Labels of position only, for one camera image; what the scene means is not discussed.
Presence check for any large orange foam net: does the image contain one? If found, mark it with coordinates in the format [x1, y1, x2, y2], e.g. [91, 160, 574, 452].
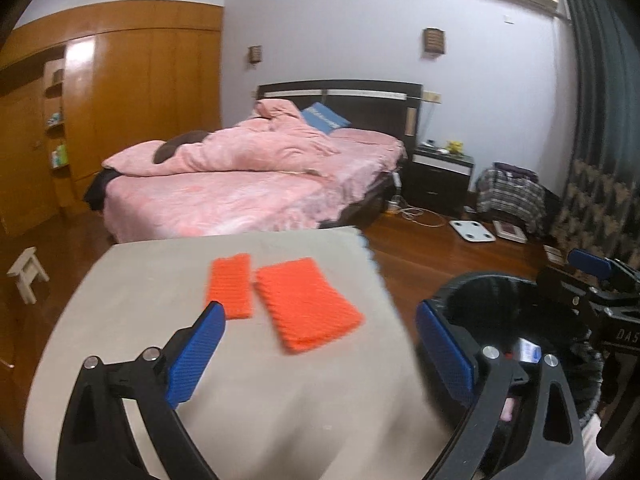
[255, 258, 364, 353]

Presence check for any wooden wardrobe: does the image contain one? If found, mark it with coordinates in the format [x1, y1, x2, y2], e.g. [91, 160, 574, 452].
[1, 0, 224, 237]

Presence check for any small white stool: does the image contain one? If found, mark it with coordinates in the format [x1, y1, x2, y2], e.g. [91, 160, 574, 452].
[6, 247, 50, 304]

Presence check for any right wall lamp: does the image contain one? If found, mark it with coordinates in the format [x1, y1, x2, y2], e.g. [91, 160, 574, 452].
[423, 27, 446, 55]

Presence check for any pink duvet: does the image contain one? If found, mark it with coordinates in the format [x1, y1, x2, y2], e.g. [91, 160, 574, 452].
[102, 99, 340, 177]

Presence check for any left wall lamp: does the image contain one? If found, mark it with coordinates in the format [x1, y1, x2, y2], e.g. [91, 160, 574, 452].
[247, 46, 262, 65]

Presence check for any grey sock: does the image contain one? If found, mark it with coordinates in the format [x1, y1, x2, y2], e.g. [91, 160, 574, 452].
[565, 342, 604, 428]

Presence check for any black garment on bed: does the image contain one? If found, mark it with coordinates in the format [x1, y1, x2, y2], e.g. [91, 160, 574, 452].
[82, 168, 122, 211]

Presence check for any blue pillow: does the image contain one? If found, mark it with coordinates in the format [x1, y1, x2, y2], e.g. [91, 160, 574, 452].
[300, 102, 352, 134]

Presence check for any bed with pink sheet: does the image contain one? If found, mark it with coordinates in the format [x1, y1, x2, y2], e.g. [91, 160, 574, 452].
[97, 126, 408, 243]

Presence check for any white charging cable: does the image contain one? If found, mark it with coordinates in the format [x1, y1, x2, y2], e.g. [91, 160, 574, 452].
[387, 171, 447, 229]

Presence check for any small orange foam net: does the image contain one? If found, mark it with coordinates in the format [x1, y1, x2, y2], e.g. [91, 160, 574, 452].
[204, 254, 253, 320]

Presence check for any dark patterned curtain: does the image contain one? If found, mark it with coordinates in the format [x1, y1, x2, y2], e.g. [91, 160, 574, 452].
[552, 0, 639, 268]

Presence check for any white bathroom scale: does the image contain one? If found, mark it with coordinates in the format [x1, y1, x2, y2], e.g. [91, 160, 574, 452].
[449, 220, 496, 243]

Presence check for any white blue carton box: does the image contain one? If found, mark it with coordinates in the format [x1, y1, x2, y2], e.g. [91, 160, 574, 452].
[512, 338, 542, 364]

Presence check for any wall socket plate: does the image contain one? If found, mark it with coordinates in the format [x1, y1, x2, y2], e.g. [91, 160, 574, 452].
[422, 91, 442, 104]

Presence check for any yellow plush toy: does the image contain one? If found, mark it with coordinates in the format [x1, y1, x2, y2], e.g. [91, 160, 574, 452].
[446, 141, 463, 155]

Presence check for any black white nightstand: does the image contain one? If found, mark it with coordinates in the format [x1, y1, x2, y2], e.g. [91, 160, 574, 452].
[402, 146, 474, 218]

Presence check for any wall lamp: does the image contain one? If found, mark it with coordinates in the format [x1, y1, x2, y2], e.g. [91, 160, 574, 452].
[423, 27, 446, 55]
[247, 46, 262, 65]

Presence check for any black lined trash bin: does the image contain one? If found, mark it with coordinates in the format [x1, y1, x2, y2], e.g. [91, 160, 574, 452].
[416, 272, 603, 479]

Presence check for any black headboard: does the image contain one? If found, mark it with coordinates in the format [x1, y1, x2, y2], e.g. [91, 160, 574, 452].
[255, 79, 423, 156]

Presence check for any plaid cloth covered chair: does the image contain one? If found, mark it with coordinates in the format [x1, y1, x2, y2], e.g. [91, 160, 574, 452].
[475, 167, 546, 234]

